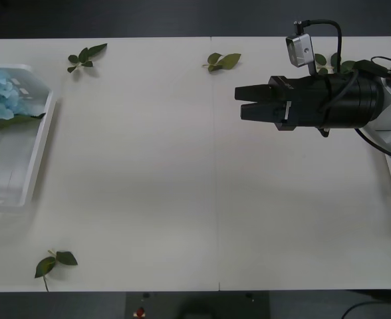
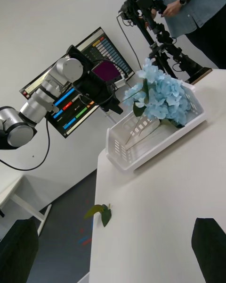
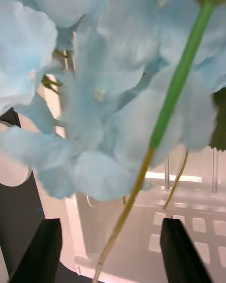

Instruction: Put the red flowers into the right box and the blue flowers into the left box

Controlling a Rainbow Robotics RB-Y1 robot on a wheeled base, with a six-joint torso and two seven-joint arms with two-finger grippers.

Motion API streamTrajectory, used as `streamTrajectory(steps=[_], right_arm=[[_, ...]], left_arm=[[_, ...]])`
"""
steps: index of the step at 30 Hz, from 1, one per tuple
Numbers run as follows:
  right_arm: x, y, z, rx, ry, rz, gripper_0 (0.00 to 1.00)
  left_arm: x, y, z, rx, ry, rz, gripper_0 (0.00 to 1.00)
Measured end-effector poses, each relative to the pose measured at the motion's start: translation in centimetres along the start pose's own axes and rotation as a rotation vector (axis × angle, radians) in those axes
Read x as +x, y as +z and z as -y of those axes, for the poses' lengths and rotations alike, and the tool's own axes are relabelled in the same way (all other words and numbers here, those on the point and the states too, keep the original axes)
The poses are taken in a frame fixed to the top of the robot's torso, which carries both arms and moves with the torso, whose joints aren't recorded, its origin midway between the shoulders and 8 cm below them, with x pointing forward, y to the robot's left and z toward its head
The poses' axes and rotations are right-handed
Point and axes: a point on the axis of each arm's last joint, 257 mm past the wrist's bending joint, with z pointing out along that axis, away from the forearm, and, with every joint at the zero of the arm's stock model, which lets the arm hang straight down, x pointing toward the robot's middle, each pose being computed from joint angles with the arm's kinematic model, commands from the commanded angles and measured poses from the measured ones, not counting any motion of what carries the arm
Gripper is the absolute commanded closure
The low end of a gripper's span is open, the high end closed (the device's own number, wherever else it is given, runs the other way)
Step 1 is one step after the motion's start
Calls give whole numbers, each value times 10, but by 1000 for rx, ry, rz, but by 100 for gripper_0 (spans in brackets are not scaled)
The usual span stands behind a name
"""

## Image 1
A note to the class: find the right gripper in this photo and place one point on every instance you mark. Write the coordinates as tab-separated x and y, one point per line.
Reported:
305	103

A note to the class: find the dark robot base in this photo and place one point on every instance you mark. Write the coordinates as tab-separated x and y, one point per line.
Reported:
199	305

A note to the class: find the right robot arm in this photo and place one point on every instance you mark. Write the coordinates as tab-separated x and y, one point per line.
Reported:
355	99

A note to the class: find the green leaf twig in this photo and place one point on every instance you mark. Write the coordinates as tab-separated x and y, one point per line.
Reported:
94	50
66	258
228	61
320	59

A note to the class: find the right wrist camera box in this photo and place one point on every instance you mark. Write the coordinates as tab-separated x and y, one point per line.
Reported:
300	50

